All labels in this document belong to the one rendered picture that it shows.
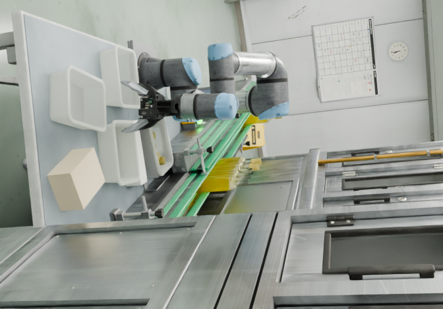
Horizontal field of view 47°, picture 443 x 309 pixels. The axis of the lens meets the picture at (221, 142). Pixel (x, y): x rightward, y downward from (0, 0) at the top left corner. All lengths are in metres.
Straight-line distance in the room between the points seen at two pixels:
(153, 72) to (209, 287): 1.28
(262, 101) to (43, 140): 0.78
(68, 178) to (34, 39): 0.41
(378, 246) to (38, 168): 0.91
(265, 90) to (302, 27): 6.18
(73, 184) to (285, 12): 6.75
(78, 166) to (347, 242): 0.79
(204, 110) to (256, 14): 6.69
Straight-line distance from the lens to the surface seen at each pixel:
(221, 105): 1.40
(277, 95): 1.84
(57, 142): 1.57
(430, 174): 2.51
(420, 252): 1.08
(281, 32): 8.03
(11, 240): 1.47
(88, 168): 1.56
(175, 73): 2.09
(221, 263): 1.06
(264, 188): 2.39
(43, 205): 1.50
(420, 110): 8.27
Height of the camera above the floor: 1.60
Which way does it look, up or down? 15 degrees down
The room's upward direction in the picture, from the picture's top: 84 degrees clockwise
